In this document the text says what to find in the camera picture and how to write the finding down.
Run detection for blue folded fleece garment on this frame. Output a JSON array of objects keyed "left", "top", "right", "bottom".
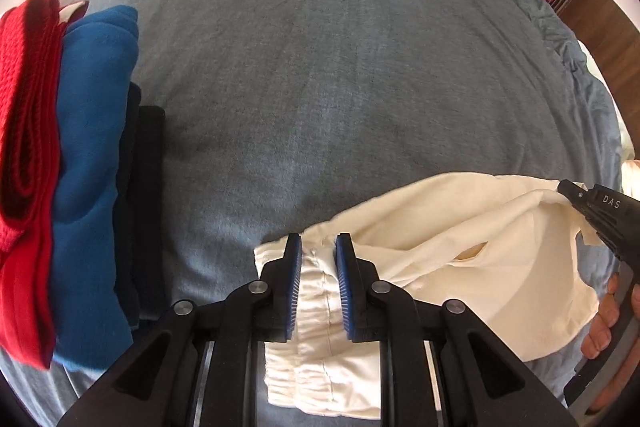
[{"left": 50, "top": 5, "right": 139, "bottom": 373}]

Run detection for dark grey folded garment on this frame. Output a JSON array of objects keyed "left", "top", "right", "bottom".
[{"left": 132, "top": 105, "right": 168, "bottom": 321}]

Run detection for cream patterned pillow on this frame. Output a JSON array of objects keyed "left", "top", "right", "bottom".
[{"left": 620, "top": 159, "right": 640, "bottom": 200}]

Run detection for dark wooden headboard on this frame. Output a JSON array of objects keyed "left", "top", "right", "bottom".
[{"left": 539, "top": 0, "right": 640, "bottom": 108}]

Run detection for navy folded garment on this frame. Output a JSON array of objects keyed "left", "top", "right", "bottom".
[{"left": 113, "top": 82, "right": 141, "bottom": 329}]

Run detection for person's right hand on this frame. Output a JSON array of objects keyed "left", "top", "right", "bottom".
[{"left": 579, "top": 273, "right": 640, "bottom": 413}]

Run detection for red folded garment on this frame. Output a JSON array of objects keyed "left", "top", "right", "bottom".
[{"left": 1, "top": 0, "right": 68, "bottom": 371}]

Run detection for beige elastic-waist shorts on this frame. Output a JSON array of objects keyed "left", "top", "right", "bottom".
[{"left": 265, "top": 172, "right": 608, "bottom": 419}]

